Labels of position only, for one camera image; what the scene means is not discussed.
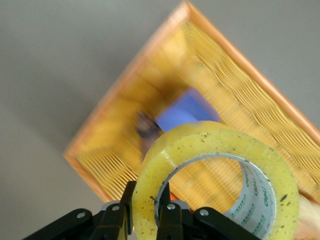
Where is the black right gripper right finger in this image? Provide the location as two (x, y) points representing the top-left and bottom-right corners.
(155, 182), (254, 240)

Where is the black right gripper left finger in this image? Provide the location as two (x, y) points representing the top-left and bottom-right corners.
(23, 181), (137, 240)

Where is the yellow packing tape roll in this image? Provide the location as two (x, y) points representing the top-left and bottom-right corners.
(132, 121), (301, 240)

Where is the small brown toy piece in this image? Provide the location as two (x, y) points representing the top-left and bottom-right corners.
(134, 111), (161, 141)

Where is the purple cube block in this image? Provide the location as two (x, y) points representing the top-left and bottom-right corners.
(153, 86), (221, 133)

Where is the toy croissant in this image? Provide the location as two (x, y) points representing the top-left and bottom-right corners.
(298, 194), (320, 240)

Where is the table cover cloth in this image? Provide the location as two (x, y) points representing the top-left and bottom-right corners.
(0, 0), (320, 240)

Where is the yellow woven tray orange rim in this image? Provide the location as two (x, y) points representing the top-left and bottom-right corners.
(62, 0), (320, 203)

